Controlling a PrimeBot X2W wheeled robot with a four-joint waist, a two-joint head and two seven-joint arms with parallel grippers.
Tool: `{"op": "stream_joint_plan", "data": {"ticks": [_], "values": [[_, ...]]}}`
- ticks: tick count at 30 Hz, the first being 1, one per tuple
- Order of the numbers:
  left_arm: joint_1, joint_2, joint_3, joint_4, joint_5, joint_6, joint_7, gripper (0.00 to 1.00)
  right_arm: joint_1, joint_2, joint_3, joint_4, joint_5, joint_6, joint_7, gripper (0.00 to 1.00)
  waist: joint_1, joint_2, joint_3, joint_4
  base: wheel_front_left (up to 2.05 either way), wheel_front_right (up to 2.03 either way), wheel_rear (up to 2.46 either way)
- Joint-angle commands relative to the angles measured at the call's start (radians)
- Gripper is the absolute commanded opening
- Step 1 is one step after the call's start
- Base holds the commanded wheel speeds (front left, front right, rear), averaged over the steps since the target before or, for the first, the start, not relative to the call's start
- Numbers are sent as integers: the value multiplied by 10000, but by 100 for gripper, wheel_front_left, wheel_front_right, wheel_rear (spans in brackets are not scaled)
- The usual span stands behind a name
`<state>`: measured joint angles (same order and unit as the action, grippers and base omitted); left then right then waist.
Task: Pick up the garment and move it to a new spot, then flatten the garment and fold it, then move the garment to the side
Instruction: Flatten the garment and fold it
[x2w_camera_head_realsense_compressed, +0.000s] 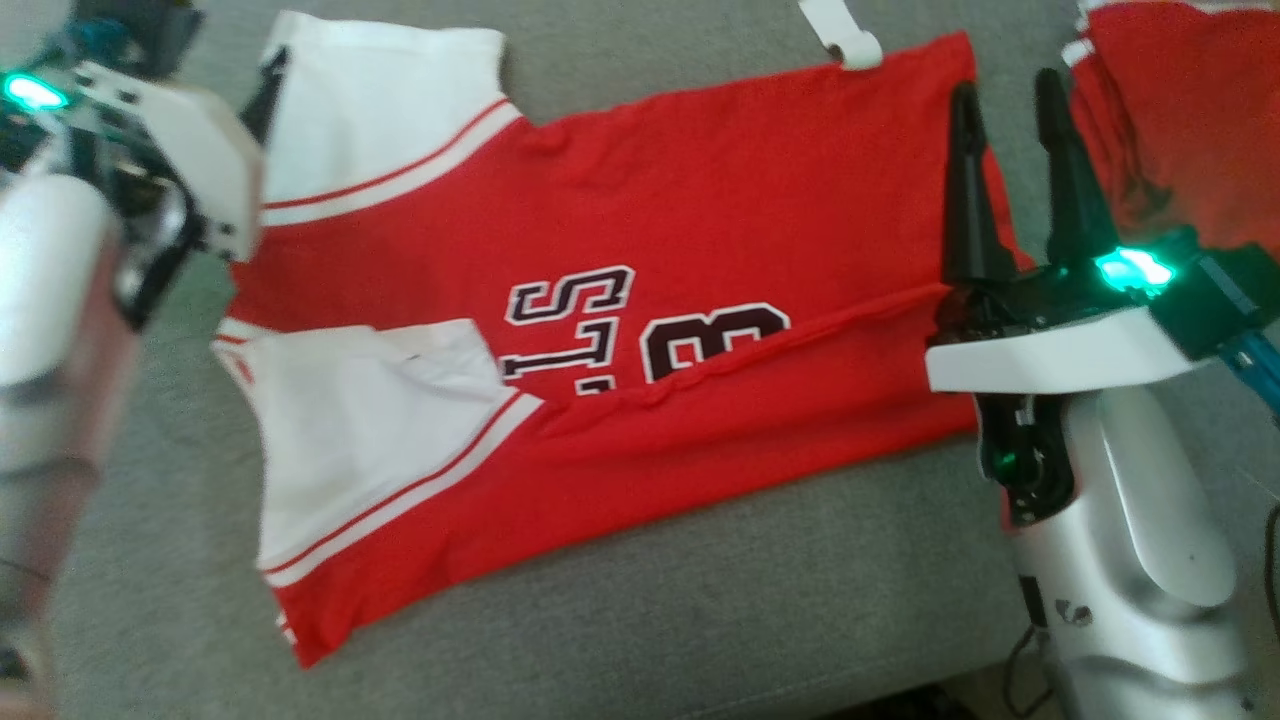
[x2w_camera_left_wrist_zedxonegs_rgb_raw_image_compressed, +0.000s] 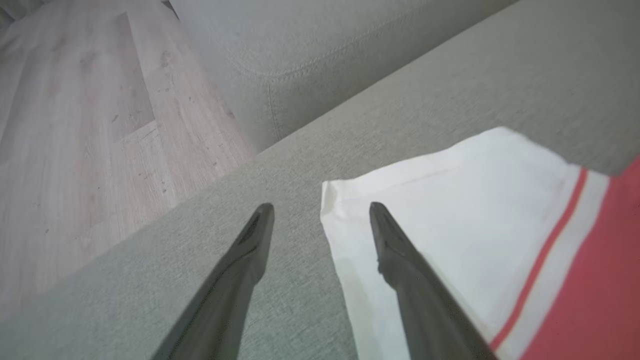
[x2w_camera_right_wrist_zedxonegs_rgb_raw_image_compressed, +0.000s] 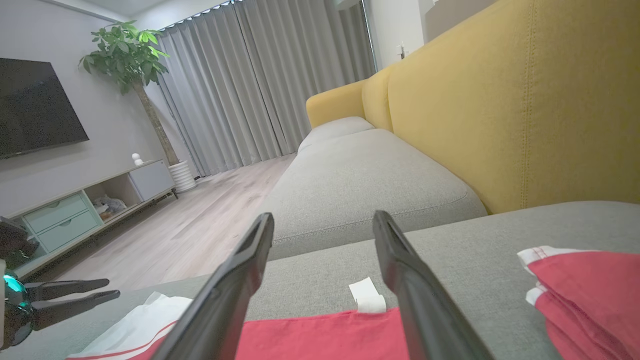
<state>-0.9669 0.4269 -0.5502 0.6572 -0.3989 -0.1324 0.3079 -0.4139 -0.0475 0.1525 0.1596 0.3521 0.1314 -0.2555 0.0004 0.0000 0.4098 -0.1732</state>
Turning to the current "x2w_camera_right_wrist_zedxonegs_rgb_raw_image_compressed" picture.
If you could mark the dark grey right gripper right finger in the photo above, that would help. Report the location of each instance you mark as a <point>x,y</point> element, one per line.
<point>425,305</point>

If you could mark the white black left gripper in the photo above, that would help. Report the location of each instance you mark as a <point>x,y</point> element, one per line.
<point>15,315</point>

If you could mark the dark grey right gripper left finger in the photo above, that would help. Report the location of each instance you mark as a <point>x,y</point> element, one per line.
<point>225,300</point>

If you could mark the red and white garment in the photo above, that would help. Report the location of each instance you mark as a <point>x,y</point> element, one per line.
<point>320,337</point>

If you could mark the red cloth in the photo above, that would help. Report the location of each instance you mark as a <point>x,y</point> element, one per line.
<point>590,300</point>

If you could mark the wooden television cabinet mint drawers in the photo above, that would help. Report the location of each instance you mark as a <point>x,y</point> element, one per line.
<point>60,220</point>

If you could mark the grey plush toy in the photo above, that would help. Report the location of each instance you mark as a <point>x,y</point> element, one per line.
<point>111,205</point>

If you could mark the white ribbed plant pot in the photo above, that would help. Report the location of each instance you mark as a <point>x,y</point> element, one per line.
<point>182,176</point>

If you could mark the small white figurine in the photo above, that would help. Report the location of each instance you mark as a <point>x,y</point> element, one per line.
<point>137,159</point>

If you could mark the small grey sofa seat cushion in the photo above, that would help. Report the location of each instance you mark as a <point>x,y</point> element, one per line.
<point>335,130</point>

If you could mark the short yellow sofa backrest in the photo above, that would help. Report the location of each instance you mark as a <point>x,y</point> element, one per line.
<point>377,100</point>

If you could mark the grey pleated curtain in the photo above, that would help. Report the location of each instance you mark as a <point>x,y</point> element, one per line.
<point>250,85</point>

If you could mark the yellow sofa end backrest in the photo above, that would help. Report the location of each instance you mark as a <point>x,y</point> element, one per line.
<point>335,102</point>

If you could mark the green leafy potted tree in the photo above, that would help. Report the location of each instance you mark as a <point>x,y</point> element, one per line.
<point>125,55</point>

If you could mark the taupe low partition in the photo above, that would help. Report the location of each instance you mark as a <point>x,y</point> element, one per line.
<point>450,17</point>

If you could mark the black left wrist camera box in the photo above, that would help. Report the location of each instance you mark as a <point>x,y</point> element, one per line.
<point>15,245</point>

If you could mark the black wall television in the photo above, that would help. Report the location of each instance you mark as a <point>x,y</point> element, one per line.
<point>35,107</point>

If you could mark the white wall outlet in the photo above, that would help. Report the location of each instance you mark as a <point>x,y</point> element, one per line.
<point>401,51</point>

